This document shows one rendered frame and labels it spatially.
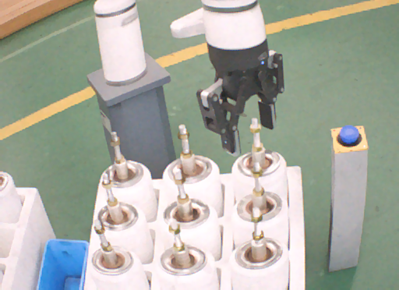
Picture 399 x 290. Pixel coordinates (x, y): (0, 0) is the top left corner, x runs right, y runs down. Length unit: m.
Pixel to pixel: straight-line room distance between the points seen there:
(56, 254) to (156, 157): 0.35
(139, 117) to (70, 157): 0.40
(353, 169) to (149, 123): 0.50
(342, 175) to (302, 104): 0.70
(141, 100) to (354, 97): 0.67
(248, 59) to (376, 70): 1.24
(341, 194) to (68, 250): 0.57
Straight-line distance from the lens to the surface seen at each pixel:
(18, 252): 1.31
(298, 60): 2.10
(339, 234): 1.31
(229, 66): 0.86
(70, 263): 1.44
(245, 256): 1.09
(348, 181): 1.22
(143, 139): 1.52
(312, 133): 1.77
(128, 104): 1.47
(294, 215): 1.26
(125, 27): 1.41
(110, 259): 1.11
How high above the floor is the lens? 1.01
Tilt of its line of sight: 34 degrees down
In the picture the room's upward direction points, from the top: 10 degrees counter-clockwise
